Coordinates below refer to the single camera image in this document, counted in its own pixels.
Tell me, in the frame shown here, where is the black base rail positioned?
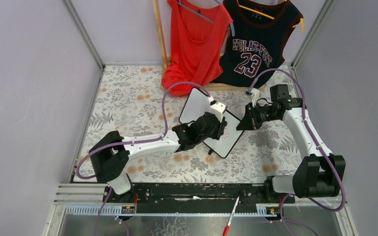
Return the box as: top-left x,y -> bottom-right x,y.
102,183 -> 285,204

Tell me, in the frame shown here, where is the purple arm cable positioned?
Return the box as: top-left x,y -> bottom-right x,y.
249,68 -> 346,236
75,81 -> 214,236

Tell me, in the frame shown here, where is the grey clothes hanger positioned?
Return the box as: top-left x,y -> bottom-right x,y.
177,0 -> 235,37

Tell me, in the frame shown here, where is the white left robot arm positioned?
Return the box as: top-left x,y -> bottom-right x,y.
90,112 -> 227,195

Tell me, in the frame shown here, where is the red marker pen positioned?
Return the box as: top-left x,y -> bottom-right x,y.
222,196 -> 240,236

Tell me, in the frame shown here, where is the red tank top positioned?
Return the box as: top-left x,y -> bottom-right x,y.
162,0 -> 233,97

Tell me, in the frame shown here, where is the black framed whiteboard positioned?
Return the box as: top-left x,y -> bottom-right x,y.
179,88 -> 244,158

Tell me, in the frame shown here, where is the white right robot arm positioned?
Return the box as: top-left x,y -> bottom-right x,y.
236,84 -> 346,198

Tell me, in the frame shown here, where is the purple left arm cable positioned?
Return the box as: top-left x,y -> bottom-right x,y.
75,81 -> 214,236

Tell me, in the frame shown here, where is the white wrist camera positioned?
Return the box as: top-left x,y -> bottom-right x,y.
208,100 -> 227,123
245,88 -> 260,107

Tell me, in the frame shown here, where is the yellow clothes hanger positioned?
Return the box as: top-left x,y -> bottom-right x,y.
236,0 -> 305,33

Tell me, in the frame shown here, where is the navy basketball jersey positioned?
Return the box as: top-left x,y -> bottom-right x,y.
214,0 -> 303,89

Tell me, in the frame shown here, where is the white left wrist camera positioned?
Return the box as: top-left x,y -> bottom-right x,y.
208,100 -> 227,123

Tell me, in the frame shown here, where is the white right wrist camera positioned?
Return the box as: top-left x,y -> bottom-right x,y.
245,88 -> 260,107

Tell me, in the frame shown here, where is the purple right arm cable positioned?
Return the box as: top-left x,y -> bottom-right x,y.
249,68 -> 346,236

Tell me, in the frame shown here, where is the wooden clothes rack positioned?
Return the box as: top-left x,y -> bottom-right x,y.
152,0 -> 268,92

